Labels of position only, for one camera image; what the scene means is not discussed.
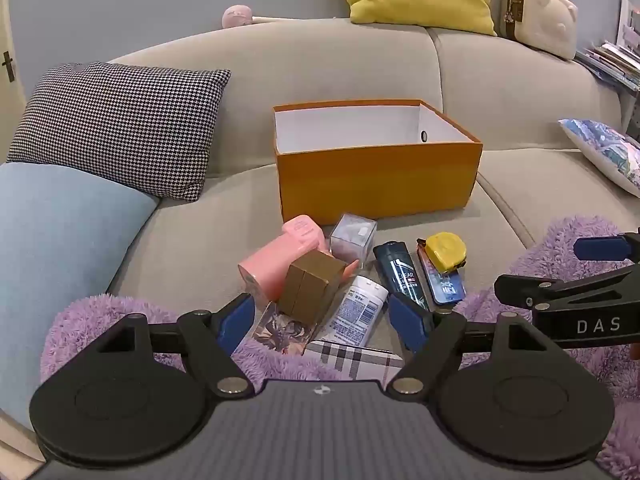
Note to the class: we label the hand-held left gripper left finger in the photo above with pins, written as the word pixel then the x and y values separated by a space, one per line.
pixel 235 320

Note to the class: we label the yellow tape measure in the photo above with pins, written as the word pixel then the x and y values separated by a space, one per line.
pixel 442 252

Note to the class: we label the dark shampoo bottle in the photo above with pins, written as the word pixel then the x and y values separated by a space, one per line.
pixel 400 272

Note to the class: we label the printed landscape pillow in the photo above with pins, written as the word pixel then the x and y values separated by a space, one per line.
pixel 610 155

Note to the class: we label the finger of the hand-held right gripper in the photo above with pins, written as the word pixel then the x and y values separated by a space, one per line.
pixel 550 291
pixel 600 249

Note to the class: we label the stack of magazines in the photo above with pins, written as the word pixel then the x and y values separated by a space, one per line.
pixel 610 60

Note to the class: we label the small brown cardboard box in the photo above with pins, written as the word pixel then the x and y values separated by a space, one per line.
pixel 310 285

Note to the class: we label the plaid case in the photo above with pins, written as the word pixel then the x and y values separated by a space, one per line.
pixel 350 360

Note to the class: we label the clear plastic cube box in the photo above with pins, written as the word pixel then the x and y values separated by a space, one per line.
pixel 352 240

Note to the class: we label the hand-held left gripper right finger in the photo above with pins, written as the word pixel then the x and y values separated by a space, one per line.
pixel 407 322

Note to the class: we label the pink bottle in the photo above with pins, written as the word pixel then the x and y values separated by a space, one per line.
pixel 265 265

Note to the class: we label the beige sofa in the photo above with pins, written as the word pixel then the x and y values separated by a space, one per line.
pixel 350 70

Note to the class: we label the purple fluffy blanket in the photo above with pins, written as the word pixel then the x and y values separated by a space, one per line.
pixel 90 320

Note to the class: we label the houndstooth pillow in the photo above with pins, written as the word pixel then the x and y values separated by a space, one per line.
pixel 120 125

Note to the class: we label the cream small suitcase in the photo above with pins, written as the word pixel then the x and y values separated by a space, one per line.
pixel 542 20

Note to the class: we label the light blue pillow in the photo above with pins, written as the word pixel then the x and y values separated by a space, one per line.
pixel 60 240

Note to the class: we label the orange cardboard box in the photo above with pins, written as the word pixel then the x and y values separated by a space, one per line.
pixel 375 180

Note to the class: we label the red and blue phone case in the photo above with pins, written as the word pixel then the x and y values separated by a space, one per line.
pixel 447 287

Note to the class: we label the cartoon print case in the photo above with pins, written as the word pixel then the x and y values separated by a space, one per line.
pixel 280 332

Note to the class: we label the white tube bottle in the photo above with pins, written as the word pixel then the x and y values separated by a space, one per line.
pixel 357 310

